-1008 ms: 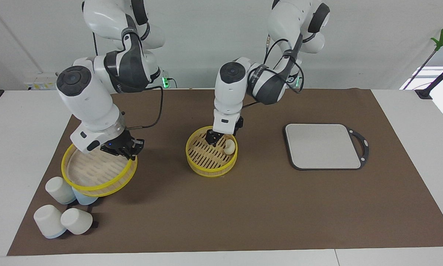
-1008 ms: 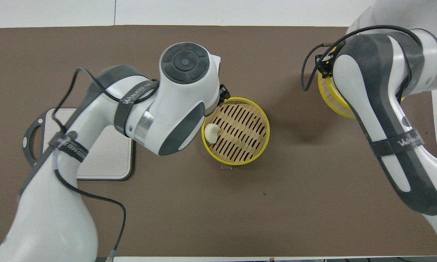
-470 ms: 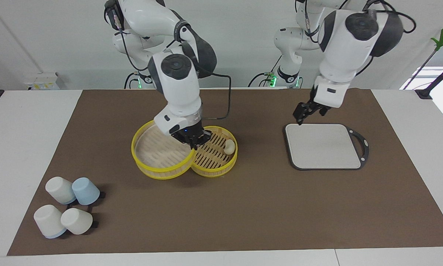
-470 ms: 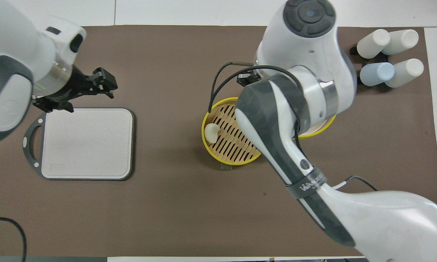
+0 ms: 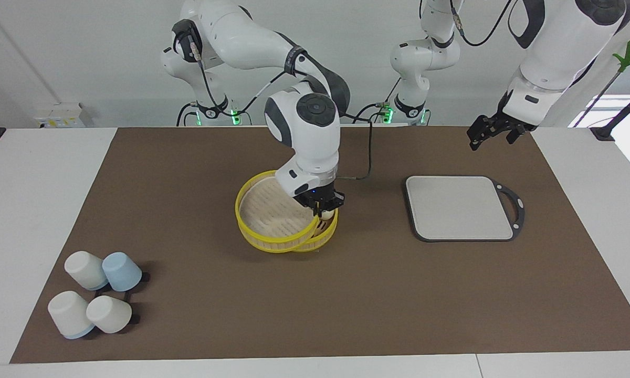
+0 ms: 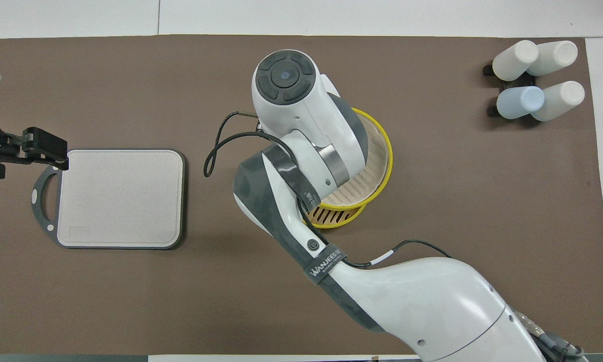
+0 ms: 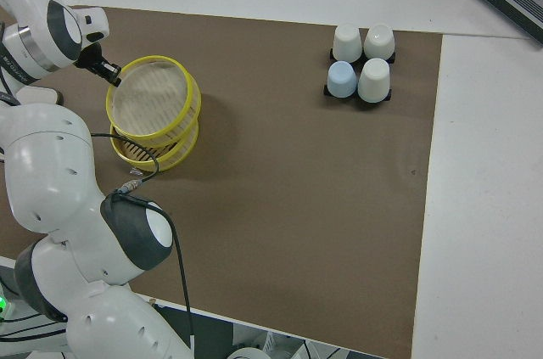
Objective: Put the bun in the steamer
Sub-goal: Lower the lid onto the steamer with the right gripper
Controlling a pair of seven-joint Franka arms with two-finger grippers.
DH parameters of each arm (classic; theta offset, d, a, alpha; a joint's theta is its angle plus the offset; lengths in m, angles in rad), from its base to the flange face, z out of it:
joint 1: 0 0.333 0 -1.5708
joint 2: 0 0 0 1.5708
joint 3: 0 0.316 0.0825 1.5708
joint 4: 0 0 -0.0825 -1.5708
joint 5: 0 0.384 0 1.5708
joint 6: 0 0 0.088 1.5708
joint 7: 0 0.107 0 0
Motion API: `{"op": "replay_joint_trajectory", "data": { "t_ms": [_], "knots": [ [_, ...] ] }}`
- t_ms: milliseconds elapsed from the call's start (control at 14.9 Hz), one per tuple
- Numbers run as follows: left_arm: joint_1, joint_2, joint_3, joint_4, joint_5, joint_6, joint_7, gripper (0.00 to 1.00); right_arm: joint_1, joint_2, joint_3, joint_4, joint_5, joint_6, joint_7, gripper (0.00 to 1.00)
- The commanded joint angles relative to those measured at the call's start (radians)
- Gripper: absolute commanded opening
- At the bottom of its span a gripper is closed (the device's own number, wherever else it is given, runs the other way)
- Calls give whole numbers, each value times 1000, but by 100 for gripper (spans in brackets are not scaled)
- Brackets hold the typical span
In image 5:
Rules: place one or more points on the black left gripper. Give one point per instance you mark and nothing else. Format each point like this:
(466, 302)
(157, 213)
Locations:
(496, 126)

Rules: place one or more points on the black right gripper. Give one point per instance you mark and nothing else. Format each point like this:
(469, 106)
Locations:
(323, 195)

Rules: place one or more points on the green lit connector box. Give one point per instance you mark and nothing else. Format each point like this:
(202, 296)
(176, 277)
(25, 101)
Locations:
(387, 114)
(235, 116)

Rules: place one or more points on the light blue cup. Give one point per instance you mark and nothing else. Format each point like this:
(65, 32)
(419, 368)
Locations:
(122, 272)

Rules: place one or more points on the black cup rack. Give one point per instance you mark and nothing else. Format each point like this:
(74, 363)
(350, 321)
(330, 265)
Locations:
(145, 275)

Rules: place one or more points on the grey cutting board dark rim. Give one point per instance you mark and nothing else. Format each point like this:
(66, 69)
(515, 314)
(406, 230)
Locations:
(459, 210)

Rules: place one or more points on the white cup blue rim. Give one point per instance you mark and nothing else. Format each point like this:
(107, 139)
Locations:
(69, 313)

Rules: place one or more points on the small white steamed bun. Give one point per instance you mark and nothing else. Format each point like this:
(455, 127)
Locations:
(327, 214)

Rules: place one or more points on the green tipped thin pole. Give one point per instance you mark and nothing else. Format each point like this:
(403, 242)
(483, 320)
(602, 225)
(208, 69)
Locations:
(628, 55)

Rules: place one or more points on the brown table mat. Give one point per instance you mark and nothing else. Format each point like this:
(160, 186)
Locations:
(315, 304)

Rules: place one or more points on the black stand pole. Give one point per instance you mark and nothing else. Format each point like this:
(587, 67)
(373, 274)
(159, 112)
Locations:
(622, 113)

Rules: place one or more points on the yellow bamboo steamer tier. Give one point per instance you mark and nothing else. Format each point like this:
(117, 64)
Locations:
(270, 212)
(325, 235)

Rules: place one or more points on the white electrical box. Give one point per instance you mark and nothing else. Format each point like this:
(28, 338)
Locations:
(60, 115)

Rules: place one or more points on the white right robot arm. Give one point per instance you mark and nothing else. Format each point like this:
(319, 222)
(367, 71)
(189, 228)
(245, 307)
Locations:
(310, 131)

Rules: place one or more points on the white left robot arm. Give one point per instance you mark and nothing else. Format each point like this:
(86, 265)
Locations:
(556, 47)

